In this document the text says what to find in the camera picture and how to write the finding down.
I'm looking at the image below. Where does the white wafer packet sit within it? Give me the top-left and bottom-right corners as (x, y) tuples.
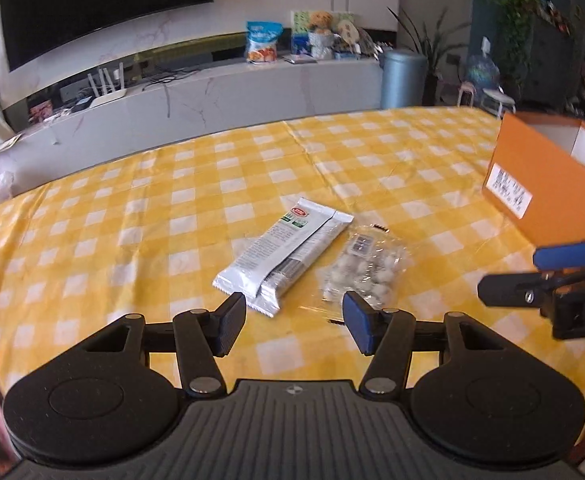
(212, 197), (355, 318)

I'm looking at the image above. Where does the yellow checkered tablecloth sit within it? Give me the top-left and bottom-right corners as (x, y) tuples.
(0, 106), (585, 441)

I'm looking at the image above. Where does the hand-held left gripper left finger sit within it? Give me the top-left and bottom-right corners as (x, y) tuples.
(79, 291), (248, 397)

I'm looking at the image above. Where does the white wifi router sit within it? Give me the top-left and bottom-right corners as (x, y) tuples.
(87, 62), (128, 108)

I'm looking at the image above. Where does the dark shelf cabinet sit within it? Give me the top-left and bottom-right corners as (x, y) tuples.
(537, 0), (585, 117)

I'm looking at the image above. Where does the cream plush toy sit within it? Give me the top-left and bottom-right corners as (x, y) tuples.
(335, 20), (361, 54)

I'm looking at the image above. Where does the grey-blue trash can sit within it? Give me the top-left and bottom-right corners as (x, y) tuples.
(379, 50), (429, 110)

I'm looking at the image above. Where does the white marble tv cabinet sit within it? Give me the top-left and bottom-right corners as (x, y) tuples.
(0, 55), (385, 200)

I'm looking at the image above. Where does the blue snack bag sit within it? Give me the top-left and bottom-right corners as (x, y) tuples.
(245, 21), (283, 65)

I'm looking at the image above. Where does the tall leafy potted plant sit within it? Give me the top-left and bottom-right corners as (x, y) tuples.
(387, 7), (473, 107)

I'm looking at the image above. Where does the brown teddy bear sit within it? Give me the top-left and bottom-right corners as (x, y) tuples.
(307, 10), (334, 58)

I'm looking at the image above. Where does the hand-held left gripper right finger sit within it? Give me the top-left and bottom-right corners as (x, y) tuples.
(342, 291), (505, 395)

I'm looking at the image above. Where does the orange cardboard box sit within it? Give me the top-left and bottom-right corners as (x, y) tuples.
(481, 111), (585, 246)

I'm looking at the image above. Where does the black cable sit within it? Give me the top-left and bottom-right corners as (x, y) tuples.
(145, 72), (193, 119)

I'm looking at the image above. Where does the clear bag of white candies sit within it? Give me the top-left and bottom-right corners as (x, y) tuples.
(319, 225), (413, 311)

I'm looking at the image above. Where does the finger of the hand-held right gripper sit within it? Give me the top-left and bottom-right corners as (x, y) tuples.
(532, 234), (585, 270)
(476, 271), (560, 308)

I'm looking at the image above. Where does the white stool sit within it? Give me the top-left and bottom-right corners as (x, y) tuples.
(481, 88), (517, 118)

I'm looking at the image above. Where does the black wall television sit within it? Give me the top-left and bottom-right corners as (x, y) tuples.
(0, 0), (214, 73)

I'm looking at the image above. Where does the blue water jug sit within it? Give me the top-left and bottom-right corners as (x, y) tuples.
(465, 37), (500, 93)

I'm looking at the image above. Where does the large green climbing plant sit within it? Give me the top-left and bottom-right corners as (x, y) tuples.
(472, 0), (540, 101)

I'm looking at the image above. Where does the pink card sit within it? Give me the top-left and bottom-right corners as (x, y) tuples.
(28, 100), (54, 124)

